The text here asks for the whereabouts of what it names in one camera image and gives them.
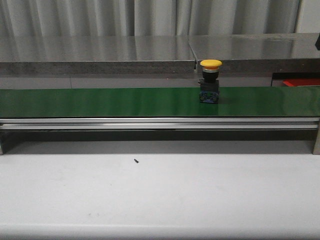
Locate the grey stone slab right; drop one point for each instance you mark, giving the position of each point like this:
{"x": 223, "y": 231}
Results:
{"x": 259, "y": 53}

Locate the left conveyor support leg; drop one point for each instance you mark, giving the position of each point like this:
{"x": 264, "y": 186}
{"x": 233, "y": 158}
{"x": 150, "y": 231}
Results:
{"x": 4, "y": 142}

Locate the grey stone slab left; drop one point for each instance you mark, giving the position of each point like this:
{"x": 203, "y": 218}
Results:
{"x": 96, "y": 55}

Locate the aluminium conveyor frame rail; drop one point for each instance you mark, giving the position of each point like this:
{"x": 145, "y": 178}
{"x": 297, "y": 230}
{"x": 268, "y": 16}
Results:
{"x": 161, "y": 123}

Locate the conveyor support leg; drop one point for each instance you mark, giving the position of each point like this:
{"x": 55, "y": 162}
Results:
{"x": 4, "y": 142}
{"x": 316, "y": 147}

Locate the grey stone slab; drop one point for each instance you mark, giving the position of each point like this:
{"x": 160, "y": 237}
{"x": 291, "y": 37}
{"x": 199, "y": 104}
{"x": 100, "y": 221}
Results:
{"x": 96, "y": 55}
{"x": 259, "y": 53}

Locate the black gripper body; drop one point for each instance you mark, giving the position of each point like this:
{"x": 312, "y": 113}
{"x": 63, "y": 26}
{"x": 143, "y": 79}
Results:
{"x": 317, "y": 43}

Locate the right conveyor support leg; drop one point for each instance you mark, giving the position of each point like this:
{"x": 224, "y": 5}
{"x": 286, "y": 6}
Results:
{"x": 316, "y": 147}

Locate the green conveyor belt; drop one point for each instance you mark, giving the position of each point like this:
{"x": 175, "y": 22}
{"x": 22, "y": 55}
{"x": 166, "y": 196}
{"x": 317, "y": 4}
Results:
{"x": 159, "y": 102}

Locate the red plastic bin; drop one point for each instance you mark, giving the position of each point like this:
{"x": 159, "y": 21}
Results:
{"x": 302, "y": 82}

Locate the grey curtain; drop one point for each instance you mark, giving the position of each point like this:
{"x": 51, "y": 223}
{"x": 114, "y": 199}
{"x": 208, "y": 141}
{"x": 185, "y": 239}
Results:
{"x": 43, "y": 18}

